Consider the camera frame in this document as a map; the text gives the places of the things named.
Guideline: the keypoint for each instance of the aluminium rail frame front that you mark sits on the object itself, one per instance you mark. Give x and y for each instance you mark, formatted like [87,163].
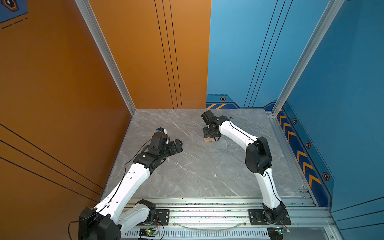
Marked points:
[227,218]

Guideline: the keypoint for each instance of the wood block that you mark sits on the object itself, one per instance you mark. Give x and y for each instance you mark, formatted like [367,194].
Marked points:
[209,140]

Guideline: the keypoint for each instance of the right aluminium corner post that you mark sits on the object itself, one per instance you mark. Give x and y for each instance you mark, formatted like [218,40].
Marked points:
[315,39]

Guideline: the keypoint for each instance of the left green circuit board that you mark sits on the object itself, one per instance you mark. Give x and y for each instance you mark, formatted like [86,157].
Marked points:
[148,234]

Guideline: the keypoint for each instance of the aluminium corner post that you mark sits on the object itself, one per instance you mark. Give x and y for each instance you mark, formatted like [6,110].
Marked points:
[315,39]
[101,42]

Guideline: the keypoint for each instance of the left aluminium corner post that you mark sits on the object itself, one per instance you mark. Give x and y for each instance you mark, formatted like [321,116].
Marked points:
[101,42]

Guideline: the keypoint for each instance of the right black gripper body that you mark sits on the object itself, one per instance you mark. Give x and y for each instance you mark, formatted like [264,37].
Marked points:
[207,133]

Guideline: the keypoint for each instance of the green circuit board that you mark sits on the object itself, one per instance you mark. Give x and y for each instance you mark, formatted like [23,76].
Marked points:
[277,233]
[148,234]

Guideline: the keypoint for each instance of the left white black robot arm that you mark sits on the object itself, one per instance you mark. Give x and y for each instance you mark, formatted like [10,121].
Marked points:
[108,220]

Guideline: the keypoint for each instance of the right green circuit board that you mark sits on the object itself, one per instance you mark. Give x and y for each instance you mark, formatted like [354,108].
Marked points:
[277,233]

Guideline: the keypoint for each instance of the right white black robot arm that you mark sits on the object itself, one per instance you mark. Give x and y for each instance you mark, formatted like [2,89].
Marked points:
[258,160]

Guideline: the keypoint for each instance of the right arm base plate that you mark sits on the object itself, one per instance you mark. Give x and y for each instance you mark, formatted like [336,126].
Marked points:
[260,217]

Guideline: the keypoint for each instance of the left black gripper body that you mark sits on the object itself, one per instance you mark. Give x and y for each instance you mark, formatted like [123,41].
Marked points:
[171,149]

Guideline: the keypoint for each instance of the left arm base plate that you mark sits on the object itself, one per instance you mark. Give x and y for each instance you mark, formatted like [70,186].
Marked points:
[162,217]

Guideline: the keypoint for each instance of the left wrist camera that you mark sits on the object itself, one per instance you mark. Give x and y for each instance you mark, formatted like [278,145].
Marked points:
[162,130]

